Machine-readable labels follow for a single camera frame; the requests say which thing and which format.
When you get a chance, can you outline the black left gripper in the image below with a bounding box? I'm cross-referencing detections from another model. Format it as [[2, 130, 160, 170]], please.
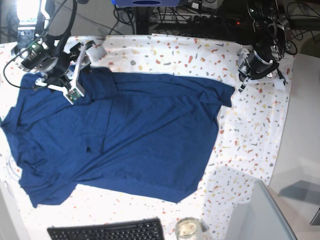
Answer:
[[238, 46, 280, 82]]

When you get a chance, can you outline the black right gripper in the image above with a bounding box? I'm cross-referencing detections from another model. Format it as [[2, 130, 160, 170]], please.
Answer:
[[32, 44, 92, 93]]

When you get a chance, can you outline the dark blue t-shirt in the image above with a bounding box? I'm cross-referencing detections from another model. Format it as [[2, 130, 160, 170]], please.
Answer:
[[1, 67, 235, 207]]

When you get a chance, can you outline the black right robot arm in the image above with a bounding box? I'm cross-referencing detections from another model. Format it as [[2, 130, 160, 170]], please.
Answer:
[[9, 0, 95, 96]]

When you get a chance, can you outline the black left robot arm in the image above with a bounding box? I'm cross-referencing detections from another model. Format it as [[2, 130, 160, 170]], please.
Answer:
[[238, 0, 298, 83]]

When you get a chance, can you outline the terrazzo patterned table cloth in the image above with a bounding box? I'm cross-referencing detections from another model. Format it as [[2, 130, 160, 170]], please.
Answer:
[[0, 34, 294, 240]]

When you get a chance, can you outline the black power strip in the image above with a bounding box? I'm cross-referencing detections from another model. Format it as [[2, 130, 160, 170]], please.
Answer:
[[154, 11, 241, 31]]

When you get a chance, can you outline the blue box with oval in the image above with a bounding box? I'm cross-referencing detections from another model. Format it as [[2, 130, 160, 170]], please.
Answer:
[[111, 0, 188, 7]]

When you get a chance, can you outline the clear glass jar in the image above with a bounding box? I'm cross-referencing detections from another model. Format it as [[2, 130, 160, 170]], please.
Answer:
[[175, 217, 203, 240]]

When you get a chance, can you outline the black computer keyboard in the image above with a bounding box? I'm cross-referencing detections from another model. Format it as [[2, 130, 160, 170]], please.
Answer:
[[47, 218, 164, 240]]

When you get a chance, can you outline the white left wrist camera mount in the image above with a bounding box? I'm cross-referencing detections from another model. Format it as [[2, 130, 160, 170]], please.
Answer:
[[237, 47, 291, 94]]

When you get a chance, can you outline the coiled white cable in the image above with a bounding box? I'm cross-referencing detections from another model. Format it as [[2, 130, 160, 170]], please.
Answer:
[[6, 154, 21, 182]]

